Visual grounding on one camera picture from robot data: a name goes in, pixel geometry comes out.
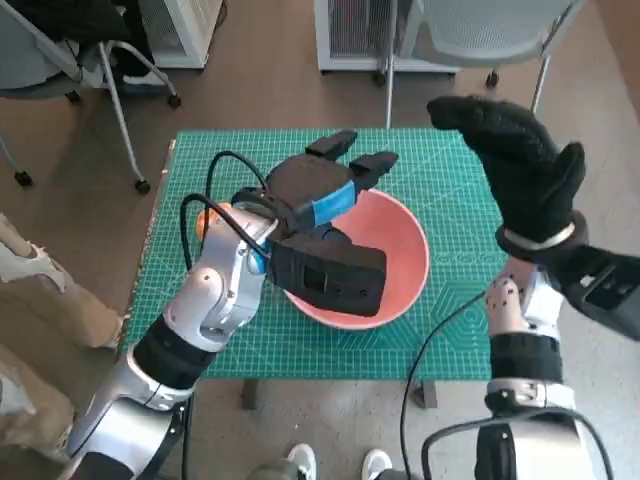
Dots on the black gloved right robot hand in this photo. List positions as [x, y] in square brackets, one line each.
[525, 170]

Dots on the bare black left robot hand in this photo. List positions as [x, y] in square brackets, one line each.
[310, 185]

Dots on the round bread bun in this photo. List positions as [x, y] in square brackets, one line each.
[202, 224]

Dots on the pink bowl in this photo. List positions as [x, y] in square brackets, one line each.
[400, 260]

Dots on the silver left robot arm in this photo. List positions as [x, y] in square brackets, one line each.
[220, 280]

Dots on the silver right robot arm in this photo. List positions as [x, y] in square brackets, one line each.
[525, 355]

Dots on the grey office chair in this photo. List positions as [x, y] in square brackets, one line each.
[30, 65]
[490, 30]

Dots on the white cabinet dark mesh door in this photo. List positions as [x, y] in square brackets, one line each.
[350, 30]

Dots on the green cutting mat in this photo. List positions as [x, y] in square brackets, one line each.
[410, 350]

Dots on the white perforated metal cabinet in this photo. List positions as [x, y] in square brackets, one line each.
[190, 30]

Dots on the seated person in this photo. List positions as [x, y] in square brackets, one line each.
[135, 55]

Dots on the white shoe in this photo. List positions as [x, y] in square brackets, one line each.
[301, 460]
[376, 462]

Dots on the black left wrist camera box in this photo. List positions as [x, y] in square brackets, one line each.
[330, 280]

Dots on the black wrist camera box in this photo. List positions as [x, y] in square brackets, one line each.
[600, 295]
[330, 280]

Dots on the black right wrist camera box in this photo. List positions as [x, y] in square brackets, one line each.
[600, 295]

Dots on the dark table leg bracket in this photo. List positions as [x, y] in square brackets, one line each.
[425, 397]
[250, 395]

